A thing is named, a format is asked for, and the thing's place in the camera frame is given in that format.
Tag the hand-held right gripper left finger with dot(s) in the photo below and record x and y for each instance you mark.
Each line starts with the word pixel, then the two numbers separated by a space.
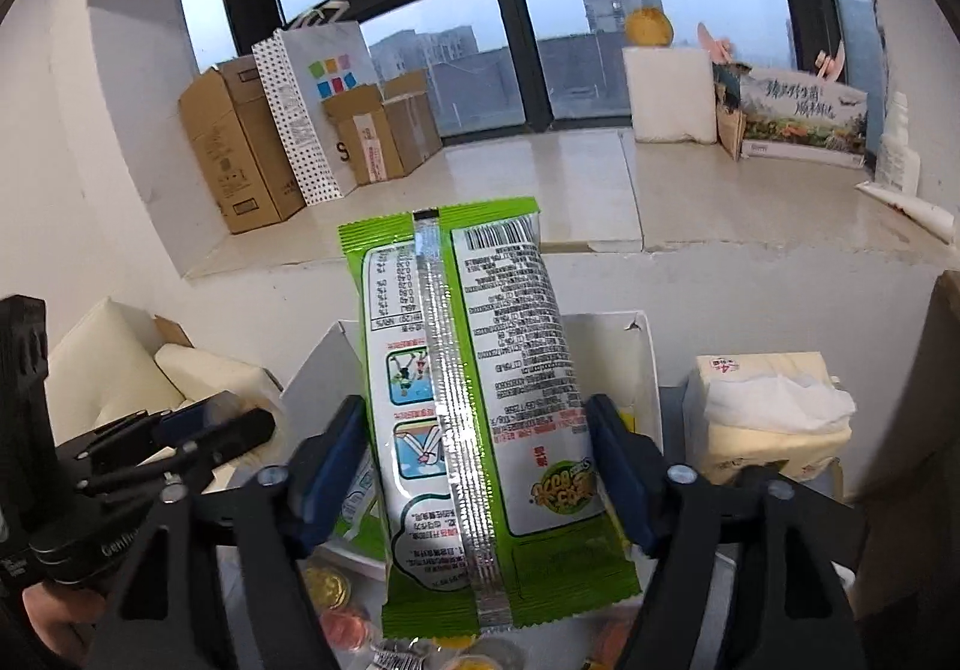
pixel 330 475

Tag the brown paper bag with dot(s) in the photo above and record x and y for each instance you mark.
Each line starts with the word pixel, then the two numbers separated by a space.
pixel 727 115

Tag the tall cardboard box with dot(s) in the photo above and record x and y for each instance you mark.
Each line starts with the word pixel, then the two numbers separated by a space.
pixel 225 152

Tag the white tube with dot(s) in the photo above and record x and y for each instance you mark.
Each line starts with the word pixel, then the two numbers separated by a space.
pixel 904 208

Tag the orange round fruit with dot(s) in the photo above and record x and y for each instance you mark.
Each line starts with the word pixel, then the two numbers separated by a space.
pixel 649 26

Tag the gold foil chocolate coin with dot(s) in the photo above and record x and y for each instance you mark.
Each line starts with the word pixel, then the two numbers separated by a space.
pixel 328 587

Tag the orange snack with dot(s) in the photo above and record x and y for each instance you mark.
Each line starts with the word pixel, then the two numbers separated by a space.
pixel 616 647

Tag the small green snack packet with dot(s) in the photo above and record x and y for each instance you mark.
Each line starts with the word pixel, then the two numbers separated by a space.
pixel 360 512

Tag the small open cardboard box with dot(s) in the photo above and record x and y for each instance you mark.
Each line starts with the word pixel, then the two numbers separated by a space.
pixel 397 130

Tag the landscape printed box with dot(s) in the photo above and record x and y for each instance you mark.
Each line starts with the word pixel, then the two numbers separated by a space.
pixel 802 115

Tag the person's left hand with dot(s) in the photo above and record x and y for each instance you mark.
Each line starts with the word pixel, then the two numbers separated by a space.
pixel 56 614

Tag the white plastic bottles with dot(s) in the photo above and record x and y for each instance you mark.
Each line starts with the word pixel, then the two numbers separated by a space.
pixel 898 148

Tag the yellow tissue pack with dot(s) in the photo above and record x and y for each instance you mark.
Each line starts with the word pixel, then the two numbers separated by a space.
pixel 765 445

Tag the yellow jelly cup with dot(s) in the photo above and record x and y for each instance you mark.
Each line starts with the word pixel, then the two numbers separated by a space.
pixel 491 659

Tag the cream sofa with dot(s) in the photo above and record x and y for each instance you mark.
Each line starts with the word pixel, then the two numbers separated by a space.
pixel 112 355

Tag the pink toy plane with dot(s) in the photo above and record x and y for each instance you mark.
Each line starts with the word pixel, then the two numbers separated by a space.
pixel 712 43
pixel 831 60

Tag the cardboard scrap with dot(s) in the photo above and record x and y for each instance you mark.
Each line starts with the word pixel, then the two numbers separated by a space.
pixel 171 331

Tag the white cardboard box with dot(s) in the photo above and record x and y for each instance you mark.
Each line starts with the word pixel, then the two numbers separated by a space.
pixel 600 355

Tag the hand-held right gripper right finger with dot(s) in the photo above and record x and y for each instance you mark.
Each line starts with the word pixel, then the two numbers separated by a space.
pixel 622 482

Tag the white dotted paper bag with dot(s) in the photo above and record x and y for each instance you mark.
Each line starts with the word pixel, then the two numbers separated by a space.
pixel 315 115

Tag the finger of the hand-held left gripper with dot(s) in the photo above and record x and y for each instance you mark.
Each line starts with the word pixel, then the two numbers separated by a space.
pixel 199 418
pixel 232 433

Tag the white foam box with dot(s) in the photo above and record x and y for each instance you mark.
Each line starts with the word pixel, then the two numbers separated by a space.
pixel 667 96

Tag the pink round candy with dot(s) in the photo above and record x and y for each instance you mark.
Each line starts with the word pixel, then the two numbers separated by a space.
pixel 346 631

